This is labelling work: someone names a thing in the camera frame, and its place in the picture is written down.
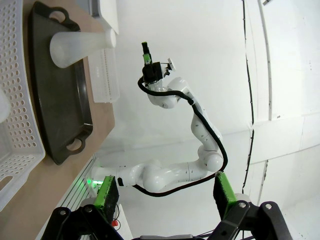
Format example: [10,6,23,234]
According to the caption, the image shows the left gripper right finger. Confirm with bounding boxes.
[213,171,294,240]

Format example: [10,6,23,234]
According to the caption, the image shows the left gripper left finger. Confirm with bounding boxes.
[47,175,120,240]

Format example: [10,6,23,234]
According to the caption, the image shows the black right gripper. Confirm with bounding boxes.
[141,41,166,84]

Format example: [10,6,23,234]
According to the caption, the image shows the white perforated plastic basket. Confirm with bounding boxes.
[89,46,120,104]
[0,0,47,212]

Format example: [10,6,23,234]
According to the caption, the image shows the dark brown serving tray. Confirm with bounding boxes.
[29,1,94,166]

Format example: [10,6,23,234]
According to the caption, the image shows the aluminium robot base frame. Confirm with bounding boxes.
[56,153,106,209]

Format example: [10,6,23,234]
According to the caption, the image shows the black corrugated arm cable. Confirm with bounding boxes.
[137,76,229,199]

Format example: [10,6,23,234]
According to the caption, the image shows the black wall cable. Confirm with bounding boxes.
[241,0,256,195]

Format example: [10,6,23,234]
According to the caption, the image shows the white wall conduit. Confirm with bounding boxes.
[257,0,274,121]

